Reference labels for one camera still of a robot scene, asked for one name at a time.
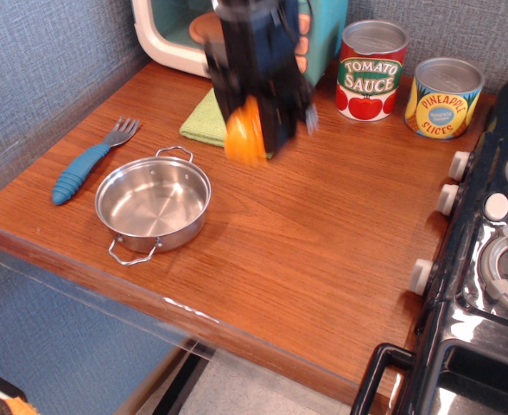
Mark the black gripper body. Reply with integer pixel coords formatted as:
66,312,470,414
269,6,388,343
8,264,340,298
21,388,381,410
204,8,315,126

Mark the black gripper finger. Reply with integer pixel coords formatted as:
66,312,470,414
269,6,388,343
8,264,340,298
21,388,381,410
257,93,312,159
213,85,246,122

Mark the orange half toy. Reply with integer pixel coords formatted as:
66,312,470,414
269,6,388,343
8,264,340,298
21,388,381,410
224,95,267,166

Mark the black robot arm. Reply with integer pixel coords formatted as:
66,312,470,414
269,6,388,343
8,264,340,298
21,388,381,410
204,1,317,158

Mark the green cloth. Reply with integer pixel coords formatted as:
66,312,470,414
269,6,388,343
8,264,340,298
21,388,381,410
179,87,275,159

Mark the teal toy microwave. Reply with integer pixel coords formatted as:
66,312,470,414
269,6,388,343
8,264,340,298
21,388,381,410
131,1,348,85

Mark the tomato sauce can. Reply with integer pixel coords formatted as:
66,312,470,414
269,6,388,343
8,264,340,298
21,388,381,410
335,20,409,122

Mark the small steel pan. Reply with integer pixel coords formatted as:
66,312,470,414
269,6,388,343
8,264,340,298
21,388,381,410
95,145,212,266

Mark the pineapple slices can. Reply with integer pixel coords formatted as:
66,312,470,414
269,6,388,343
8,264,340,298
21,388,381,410
404,57,485,140

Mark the white stove knob upper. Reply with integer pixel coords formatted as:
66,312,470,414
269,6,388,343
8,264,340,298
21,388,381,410
448,151,471,182

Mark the white stove knob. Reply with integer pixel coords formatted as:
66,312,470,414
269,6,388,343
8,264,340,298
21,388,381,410
435,184,459,216
409,259,434,296
448,151,471,182

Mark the white stove knob middle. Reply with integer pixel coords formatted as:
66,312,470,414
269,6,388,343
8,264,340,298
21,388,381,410
435,184,459,216

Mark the white stove knob lower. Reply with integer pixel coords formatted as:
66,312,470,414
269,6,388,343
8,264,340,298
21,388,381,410
409,259,434,296

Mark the black toy stove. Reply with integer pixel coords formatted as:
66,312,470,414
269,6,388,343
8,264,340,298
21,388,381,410
352,82,508,414

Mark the orange fuzzy object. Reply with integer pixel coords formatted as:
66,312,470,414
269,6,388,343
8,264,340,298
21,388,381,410
3,397,39,415

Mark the blue handled fork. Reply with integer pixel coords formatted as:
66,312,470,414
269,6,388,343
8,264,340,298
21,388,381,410
52,117,140,206

